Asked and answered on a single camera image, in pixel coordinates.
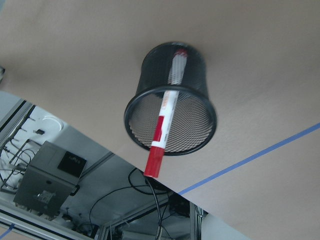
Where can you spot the red white marker pen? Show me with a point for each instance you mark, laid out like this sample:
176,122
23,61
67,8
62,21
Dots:
165,116

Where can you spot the black mesh pen cup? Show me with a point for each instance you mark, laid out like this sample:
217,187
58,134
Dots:
194,121

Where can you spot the grey control box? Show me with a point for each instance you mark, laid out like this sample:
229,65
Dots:
50,178

